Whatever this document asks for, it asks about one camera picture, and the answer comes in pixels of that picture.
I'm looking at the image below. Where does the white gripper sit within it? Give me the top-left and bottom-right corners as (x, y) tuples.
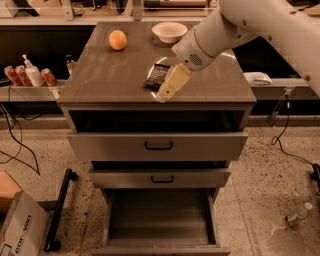
(155, 28), (215, 103)

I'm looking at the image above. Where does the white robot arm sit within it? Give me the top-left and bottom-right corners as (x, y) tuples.
(155, 0), (320, 103)

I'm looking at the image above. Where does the grey drawer cabinet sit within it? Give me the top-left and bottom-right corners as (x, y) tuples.
(56, 21), (257, 256)

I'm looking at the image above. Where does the top grey drawer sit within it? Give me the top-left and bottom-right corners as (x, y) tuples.
(67, 132), (248, 162)

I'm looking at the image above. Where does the grey drawer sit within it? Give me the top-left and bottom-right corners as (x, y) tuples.
(67, 132), (248, 162)
(91, 188), (231, 256)
(89, 169), (231, 189)

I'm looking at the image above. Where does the middle grey drawer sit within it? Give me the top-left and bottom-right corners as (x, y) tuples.
(89, 169), (231, 189)

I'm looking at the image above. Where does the bottom grey drawer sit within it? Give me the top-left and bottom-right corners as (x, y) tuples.
(91, 188), (231, 256)

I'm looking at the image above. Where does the white bowl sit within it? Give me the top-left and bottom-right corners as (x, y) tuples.
(152, 22), (188, 44)

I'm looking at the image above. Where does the orange fruit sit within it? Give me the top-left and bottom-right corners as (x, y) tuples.
(109, 30), (127, 51)

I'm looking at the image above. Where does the white folded cloth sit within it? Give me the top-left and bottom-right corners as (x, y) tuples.
(244, 72), (272, 85)

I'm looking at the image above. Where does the small glass bottle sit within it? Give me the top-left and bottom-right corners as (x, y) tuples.
(66, 55), (75, 74)

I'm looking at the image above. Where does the red soda can right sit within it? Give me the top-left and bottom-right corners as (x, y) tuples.
(41, 68), (57, 86)

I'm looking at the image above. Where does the red soda can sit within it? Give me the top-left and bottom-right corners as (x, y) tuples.
(4, 66), (21, 86)
(15, 65), (31, 86)
(41, 68), (57, 86)

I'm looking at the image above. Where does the white pump bottle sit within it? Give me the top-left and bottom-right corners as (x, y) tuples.
(22, 54), (44, 87)

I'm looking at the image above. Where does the black metal bar stand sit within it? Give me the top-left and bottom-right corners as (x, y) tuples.
(44, 169), (78, 252)

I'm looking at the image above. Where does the red soda can middle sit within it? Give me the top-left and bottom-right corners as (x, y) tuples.
(15, 65), (31, 86)

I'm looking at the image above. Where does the red soda can left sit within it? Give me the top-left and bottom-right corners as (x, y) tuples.
(4, 66), (21, 86)

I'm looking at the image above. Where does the clear plastic bottle on floor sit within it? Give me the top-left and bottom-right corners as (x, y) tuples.
(285, 202), (313, 227)

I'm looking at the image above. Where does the cardboard box with print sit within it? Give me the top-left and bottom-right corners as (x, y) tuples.
(0, 170), (49, 256)

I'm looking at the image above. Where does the black cable right floor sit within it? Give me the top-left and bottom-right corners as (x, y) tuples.
(270, 96), (320, 194)

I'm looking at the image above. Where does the black cable floor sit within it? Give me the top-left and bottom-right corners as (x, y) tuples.
(0, 103), (42, 176)
(270, 96), (320, 194)

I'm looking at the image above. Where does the black cable left floor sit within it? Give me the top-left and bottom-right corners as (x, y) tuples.
(0, 103), (42, 176)

